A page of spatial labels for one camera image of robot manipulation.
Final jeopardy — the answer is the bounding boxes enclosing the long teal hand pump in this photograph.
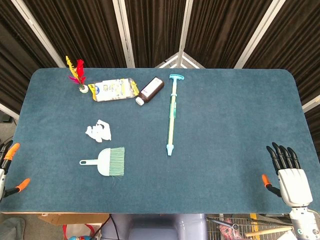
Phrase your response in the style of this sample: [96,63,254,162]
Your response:
[165,73,186,157]

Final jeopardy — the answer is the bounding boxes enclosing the clear snack package yellow ends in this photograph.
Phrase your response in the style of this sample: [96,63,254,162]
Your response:
[87,77,140,103]

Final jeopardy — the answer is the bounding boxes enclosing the brown bottle white cap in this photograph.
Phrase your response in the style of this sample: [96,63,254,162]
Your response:
[135,76,165,107]

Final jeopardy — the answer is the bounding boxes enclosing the blue felt table mat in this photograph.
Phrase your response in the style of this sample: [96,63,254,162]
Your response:
[0,67,320,215]

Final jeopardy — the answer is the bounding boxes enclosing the white partition frame foot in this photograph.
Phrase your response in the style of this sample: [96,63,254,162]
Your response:
[154,51,206,70]

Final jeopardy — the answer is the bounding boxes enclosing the white bag red handles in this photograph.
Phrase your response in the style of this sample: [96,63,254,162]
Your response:
[62,223,101,240]

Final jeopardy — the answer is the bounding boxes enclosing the white paper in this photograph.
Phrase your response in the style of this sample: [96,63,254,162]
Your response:
[84,119,112,144]

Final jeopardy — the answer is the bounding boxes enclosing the metal rod tool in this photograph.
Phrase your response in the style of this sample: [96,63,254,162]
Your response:
[206,216,240,231]

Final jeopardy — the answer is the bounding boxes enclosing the mint green hand brush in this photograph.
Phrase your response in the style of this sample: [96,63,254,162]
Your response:
[79,146,126,178]

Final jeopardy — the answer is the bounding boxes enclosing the brown cardboard box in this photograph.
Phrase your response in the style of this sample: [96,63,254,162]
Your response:
[37,213,110,227]

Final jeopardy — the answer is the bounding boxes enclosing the red patterned cloth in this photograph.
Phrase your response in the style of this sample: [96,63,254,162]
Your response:
[216,218,243,240]

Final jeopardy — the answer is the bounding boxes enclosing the right robot hand white palm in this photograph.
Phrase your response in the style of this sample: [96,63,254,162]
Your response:
[261,141,314,208]

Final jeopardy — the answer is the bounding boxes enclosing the wire mesh basket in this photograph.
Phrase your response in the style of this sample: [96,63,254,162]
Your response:
[206,213,295,240]

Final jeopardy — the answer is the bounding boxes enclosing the colourful feather shuttlecock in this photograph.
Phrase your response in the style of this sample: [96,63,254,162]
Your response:
[65,55,90,94]

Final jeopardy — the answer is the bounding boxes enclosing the black cable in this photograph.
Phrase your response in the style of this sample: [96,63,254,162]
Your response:
[93,213,124,240]

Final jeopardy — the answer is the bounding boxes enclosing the lavender robot base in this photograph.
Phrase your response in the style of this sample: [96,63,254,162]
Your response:
[101,213,208,240]

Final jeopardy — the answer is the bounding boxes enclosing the wooden stick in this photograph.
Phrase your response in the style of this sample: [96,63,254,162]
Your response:
[244,226,293,238]

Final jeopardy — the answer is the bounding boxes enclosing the black pleated curtain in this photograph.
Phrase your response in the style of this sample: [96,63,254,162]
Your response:
[0,0,320,141]

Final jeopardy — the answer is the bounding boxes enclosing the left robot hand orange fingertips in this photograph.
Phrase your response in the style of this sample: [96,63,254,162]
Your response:
[0,140,31,202]

